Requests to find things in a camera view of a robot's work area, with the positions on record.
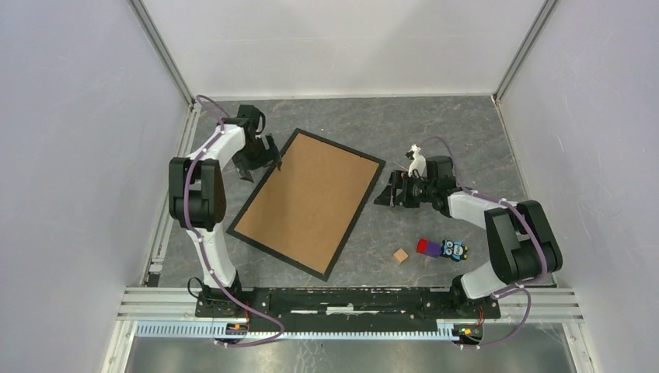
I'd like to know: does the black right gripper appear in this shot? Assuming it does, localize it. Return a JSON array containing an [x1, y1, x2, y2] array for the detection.
[[373, 170, 435, 208]]

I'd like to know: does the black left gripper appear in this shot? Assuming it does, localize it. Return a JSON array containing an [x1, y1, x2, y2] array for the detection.
[[232, 134, 281, 183]]

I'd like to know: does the black picture frame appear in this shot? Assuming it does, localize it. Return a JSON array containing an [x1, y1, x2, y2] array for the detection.
[[226, 127, 387, 283]]

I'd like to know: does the brown backing board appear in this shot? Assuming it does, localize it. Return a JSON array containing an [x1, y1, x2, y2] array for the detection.
[[233, 134, 381, 275]]

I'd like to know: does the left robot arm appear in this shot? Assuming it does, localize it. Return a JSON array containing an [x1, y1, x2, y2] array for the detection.
[[168, 104, 281, 317]]

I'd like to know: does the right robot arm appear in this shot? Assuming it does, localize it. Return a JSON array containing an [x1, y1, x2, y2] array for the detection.
[[374, 156, 563, 317]]

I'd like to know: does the small wooden cube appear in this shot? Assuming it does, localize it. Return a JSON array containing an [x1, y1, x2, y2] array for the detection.
[[392, 249, 409, 264]]

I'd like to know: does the red purple toy brick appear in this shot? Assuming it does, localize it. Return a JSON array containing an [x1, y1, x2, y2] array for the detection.
[[416, 239, 442, 258]]

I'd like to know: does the blue owl toy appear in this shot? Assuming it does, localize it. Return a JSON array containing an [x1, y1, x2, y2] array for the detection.
[[440, 239, 469, 262]]

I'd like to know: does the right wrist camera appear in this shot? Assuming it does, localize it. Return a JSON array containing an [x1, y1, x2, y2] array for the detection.
[[405, 144, 427, 177]]

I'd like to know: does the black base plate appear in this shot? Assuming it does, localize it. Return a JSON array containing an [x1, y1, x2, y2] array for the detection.
[[195, 287, 501, 333]]

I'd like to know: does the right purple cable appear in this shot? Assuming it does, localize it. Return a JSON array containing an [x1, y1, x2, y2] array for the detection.
[[417, 135, 549, 351]]

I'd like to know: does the white cable duct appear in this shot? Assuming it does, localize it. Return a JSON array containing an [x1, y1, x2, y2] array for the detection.
[[135, 321, 459, 342]]

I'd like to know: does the aluminium frame rail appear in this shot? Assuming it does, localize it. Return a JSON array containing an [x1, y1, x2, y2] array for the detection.
[[127, 0, 196, 106]]

